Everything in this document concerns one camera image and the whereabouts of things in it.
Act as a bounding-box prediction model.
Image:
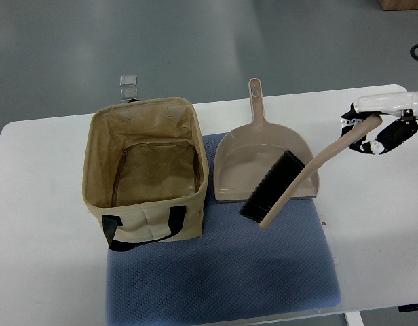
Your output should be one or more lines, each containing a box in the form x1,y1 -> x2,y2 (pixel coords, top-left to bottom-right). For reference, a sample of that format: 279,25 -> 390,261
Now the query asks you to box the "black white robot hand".
341,92 -> 418,155

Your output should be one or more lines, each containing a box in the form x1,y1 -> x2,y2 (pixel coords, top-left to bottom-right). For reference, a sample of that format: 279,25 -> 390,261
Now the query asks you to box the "pink hand broom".
240,115 -> 382,229

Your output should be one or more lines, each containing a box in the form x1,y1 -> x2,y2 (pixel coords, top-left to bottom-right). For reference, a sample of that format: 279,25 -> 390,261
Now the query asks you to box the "beige fabric bag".
82,97 -> 209,252

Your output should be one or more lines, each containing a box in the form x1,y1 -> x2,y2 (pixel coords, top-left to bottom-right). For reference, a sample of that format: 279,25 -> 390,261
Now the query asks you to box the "cardboard box corner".
378,0 -> 418,11

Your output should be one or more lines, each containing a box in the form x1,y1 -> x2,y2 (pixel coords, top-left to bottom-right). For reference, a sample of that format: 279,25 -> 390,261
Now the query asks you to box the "pink dustpan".
213,78 -> 313,202

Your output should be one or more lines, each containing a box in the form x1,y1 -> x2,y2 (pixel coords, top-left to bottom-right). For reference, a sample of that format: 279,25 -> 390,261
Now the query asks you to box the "black table control panel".
398,303 -> 418,313

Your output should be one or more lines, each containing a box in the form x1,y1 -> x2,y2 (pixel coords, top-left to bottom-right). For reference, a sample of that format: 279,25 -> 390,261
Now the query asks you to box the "blue textured mat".
104,132 -> 342,326

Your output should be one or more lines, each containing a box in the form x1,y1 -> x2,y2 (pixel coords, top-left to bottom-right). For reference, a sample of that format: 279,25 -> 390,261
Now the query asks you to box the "upper metal floor plate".
119,74 -> 138,87

